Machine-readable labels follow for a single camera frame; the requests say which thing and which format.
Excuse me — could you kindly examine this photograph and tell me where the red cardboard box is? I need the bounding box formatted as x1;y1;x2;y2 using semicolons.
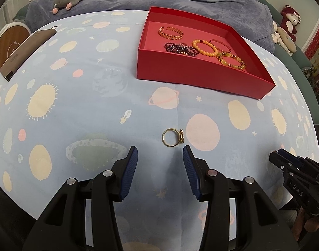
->
137;6;276;100

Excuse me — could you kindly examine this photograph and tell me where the red monkey plush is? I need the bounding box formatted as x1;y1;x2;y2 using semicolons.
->
280;5;301;42

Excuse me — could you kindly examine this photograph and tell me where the gold chain bracelet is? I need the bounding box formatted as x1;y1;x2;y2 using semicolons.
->
158;26;186;38

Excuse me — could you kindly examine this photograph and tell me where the gold ring with studded band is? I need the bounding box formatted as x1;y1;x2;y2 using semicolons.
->
162;128;186;147

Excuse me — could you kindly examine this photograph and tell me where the green sofa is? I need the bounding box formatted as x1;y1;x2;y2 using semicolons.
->
259;0;319;125

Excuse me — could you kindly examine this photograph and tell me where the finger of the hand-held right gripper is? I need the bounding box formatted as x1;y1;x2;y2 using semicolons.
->
278;149;319;179
269;151;301;174

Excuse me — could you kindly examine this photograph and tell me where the yellow bead bracelet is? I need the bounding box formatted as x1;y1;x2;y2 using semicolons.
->
192;39;219;57

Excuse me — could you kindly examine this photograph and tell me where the chunky amber bead bracelet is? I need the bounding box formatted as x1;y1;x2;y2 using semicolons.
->
217;52;247;71

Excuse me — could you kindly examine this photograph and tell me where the beige plush toy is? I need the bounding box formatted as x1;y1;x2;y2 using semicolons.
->
272;21;297;55

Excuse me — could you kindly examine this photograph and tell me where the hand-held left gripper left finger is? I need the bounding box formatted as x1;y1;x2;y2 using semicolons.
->
23;146;138;251

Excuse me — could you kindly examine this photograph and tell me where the thin metal bangle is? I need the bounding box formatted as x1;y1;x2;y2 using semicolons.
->
210;39;232;54

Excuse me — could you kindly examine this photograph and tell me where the round wooden white-rimmed device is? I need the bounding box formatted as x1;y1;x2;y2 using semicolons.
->
0;22;32;75

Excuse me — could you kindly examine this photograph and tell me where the light blue planet-print sheet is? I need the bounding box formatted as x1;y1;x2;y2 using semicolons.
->
0;10;319;251

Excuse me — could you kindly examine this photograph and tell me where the red wall hanging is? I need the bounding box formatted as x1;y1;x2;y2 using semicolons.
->
305;18;319;61

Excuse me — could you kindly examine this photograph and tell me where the person's right hand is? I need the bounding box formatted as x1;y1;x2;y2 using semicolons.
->
293;209;319;241

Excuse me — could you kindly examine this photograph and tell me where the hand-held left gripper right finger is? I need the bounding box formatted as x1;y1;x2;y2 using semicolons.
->
183;145;299;251

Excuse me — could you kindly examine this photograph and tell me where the purple bead strand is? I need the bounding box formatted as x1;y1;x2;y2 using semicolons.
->
164;42;200;57

